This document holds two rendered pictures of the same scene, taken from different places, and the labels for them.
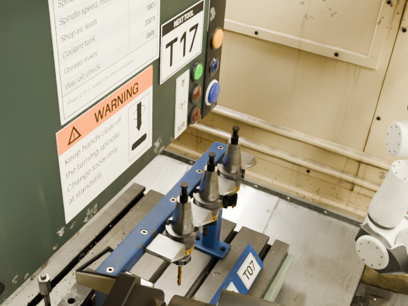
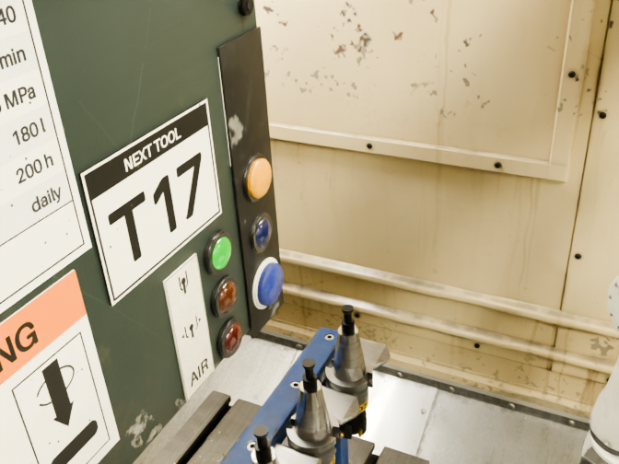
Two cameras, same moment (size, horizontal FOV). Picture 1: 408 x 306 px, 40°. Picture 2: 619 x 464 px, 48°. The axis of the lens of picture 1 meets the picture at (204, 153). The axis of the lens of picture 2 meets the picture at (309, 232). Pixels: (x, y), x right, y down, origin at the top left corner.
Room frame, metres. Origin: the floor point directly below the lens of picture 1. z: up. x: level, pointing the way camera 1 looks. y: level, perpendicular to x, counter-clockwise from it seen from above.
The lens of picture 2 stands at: (0.28, -0.05, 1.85)
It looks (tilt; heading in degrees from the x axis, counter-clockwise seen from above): 31 degrees down; 3
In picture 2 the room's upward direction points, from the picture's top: 3 degrees counter-clockwise
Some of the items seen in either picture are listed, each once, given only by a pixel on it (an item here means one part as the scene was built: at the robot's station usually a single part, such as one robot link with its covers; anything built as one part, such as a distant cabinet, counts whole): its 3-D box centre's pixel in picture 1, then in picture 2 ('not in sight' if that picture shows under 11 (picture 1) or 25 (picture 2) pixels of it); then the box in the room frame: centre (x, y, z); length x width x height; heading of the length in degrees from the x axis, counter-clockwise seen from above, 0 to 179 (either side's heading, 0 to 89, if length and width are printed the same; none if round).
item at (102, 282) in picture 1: (99, 279); not in sight; (0.50, 0.12, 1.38); 0.06 x 0.02 x 0.03; 77
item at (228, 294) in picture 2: (196, 93); (226, 296); (0.62, 0.02, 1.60); 0.02 x 0.01 x 0.02; 155
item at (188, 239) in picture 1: (181, 231); not in sight; (0.78, 0.03, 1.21); 0.06 x 0.06 x 0.03
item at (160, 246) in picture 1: (167, 248); not in sight; (0.73, 0.05, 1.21); 0.07 x 0.05 x 0.01; 65
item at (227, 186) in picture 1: (220, 184); (332, 405); (0.93, -0.04, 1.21); 0.07 x 0.05 x 0.01; 65
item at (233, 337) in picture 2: (195, 115); (231, 337); (0.62, 0.02, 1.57); 0.02 x 0.01 x 0.02; 155
